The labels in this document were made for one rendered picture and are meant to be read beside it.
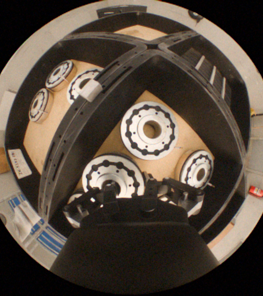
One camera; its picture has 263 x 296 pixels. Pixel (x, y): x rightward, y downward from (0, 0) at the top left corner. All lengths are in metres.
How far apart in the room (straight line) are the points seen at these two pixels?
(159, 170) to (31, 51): 3.20
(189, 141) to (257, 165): 3.09
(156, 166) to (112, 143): 0.10
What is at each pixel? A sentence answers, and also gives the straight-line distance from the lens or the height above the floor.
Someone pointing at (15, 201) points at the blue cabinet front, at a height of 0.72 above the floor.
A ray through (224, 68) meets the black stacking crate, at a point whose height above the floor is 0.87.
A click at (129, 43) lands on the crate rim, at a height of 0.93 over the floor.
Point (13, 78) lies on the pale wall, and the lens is 3.09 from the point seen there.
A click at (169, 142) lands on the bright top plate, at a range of 0.16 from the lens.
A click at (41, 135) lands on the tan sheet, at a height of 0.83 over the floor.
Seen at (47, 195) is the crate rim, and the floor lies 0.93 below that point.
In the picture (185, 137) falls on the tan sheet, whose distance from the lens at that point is 0.21.
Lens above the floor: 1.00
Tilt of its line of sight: 87 degrees down
